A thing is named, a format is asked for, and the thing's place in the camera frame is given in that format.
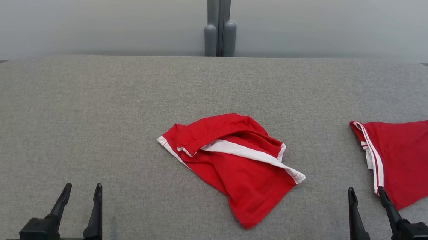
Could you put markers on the red basketball jersey black print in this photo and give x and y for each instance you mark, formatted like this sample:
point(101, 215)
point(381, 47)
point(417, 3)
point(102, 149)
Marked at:
point(415, 156)

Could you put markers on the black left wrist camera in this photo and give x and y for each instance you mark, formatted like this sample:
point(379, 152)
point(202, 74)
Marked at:
point(38, 232)

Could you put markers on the grey metal post round feet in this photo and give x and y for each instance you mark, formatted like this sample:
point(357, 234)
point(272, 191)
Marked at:
point(218, 7)

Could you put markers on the red shorts white waistband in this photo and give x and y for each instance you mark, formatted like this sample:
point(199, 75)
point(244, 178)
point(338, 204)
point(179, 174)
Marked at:
point(247, 182)

